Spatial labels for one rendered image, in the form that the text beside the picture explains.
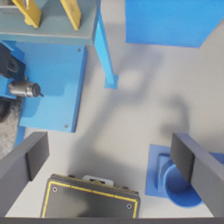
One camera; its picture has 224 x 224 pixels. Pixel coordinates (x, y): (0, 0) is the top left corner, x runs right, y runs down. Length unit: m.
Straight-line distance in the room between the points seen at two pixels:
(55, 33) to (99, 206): 1.12
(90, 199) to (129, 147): 0.55
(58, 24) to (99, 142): 1.15
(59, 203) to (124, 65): 1.31
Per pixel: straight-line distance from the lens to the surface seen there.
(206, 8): 1.46
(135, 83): 1.63
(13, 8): 0.73
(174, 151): 0.17
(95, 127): 1.57
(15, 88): 1.30
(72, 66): 1.64
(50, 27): 0.66
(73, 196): 1.35
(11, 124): 1.75
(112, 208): 1.33
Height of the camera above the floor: 1.54
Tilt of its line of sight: 80 degrees down
